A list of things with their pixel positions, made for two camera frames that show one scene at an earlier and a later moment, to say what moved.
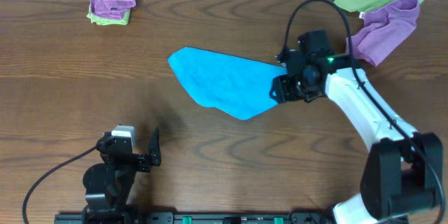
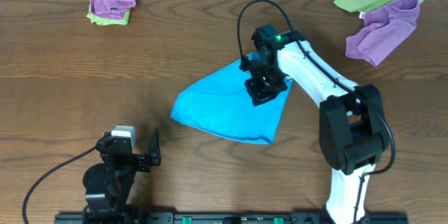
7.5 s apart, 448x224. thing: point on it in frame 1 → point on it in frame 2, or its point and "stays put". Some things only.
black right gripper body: (285, 89) → (265, 89)
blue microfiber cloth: (239, 86) → (222, 106)
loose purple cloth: (385, 30) stays put
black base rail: (196, 218) stays put
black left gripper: (138, 162) stays put
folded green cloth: (104, 20) stays put
